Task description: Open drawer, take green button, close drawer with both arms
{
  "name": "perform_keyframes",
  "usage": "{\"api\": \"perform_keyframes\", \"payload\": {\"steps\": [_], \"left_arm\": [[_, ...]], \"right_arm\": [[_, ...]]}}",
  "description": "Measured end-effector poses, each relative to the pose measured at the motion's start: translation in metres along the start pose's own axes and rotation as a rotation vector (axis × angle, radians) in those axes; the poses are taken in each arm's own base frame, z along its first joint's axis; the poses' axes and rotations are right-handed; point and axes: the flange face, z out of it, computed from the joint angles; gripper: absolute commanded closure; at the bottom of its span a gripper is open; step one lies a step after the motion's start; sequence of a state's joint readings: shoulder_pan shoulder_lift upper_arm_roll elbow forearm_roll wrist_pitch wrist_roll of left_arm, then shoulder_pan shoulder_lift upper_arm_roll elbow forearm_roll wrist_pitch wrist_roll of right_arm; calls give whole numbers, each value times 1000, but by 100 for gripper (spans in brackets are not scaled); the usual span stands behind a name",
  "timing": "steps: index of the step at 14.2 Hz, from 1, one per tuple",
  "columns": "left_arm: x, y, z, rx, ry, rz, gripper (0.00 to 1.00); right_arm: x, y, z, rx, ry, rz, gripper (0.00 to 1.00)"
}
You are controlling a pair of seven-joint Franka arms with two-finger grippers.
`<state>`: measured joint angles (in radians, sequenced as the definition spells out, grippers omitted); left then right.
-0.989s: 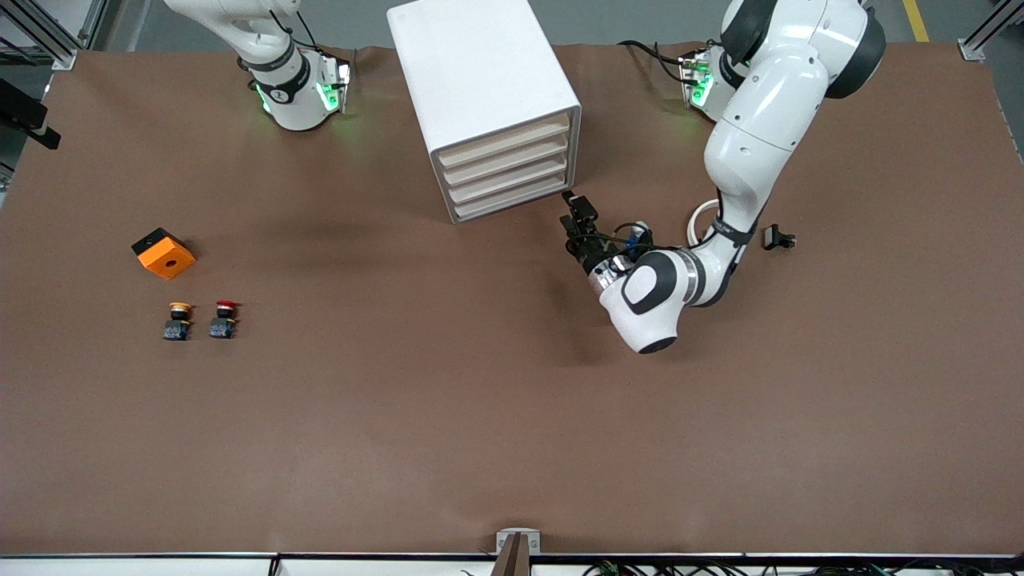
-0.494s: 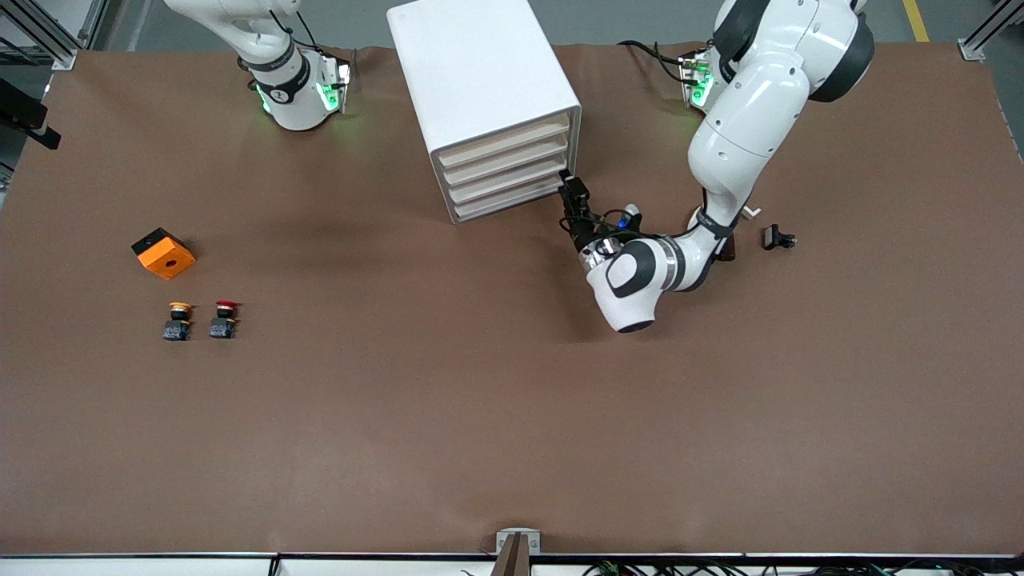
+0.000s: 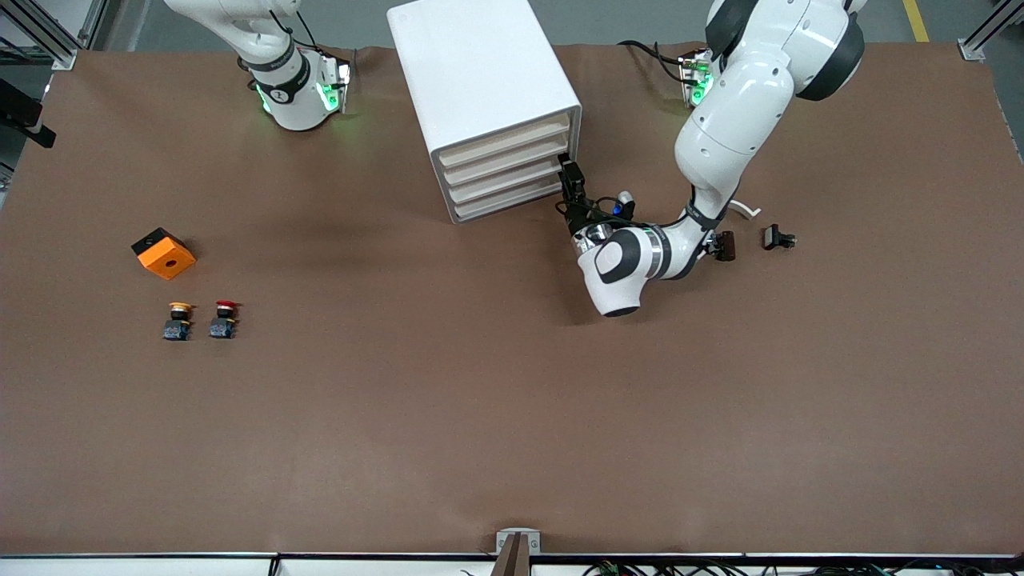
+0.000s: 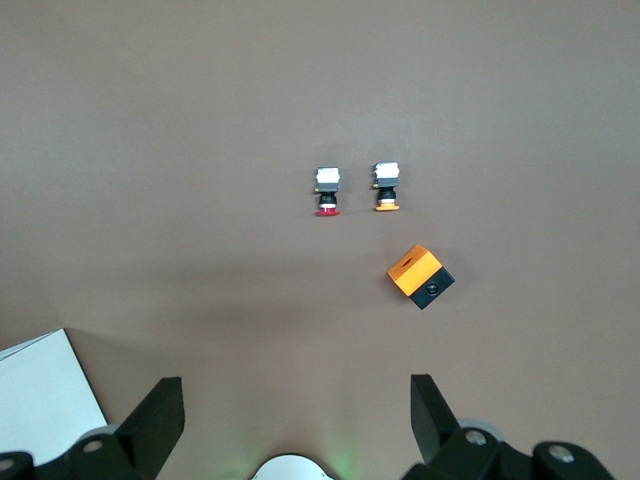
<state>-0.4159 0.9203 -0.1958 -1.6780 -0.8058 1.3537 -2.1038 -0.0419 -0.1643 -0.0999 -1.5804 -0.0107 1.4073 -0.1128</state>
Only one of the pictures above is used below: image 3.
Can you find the metal table edge bracket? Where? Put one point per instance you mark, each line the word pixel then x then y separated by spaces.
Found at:
pixel 504 541

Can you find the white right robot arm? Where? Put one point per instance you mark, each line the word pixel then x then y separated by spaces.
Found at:
pixel 296 96

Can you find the small brown metal component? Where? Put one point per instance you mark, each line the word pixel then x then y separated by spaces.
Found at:
pixel 726 246

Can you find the red push button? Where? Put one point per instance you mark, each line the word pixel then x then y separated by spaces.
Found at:
pixel 224 320

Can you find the white curved plastic part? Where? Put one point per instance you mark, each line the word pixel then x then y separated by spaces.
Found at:
pixel 748 210

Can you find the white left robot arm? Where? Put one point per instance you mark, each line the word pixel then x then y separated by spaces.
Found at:
pixel 736 120

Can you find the brown table cover mat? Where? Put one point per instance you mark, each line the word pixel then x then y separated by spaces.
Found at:
pixel 512 400

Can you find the yellow push button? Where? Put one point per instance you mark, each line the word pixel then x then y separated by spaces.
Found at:
pixel 178 322

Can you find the small black component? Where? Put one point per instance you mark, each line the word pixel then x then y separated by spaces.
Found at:
pixel 773 237

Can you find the orange black button box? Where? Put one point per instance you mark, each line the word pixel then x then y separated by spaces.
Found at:
pixel 166 258

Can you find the aluminium frame post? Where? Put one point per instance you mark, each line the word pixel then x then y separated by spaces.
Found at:
pixel 972 50
pixel 60 54

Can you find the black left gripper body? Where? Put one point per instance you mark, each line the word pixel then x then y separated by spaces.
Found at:
pixel 578 215

